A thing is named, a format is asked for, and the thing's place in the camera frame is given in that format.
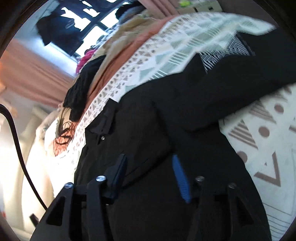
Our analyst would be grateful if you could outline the black button shirt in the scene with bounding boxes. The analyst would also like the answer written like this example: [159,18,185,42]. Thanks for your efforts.
[74,30,295,240]

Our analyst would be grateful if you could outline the patterned white bedspread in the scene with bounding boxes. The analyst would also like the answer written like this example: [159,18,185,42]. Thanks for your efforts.
[43,11,296,241]

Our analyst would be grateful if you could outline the black knit sweater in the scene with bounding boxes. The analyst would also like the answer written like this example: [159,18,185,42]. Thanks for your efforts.
[63,55,106,122]

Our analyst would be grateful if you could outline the pink curtain left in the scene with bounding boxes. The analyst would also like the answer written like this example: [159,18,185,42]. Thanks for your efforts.
[1,40,73,108]

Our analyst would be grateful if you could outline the magenta cloth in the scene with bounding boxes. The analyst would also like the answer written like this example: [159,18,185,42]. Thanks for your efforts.
[75,49,96,74]

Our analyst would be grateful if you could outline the black hanging jacket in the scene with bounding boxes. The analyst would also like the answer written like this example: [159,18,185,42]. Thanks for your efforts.
[36,13,83,56]

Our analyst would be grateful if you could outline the beige rumpled duvet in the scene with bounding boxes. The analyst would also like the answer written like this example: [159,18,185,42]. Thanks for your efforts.
[87,15,173,97]

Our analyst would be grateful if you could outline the white bedside cabinet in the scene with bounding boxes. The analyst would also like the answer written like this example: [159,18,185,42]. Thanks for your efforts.
[177,0,223,15]

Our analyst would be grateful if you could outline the black cable bundle on bed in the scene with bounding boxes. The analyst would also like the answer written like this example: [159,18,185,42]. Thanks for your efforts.
[53,120,77,157]

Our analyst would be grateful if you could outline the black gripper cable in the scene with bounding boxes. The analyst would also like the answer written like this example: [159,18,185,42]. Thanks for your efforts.
[0,103,48,211]

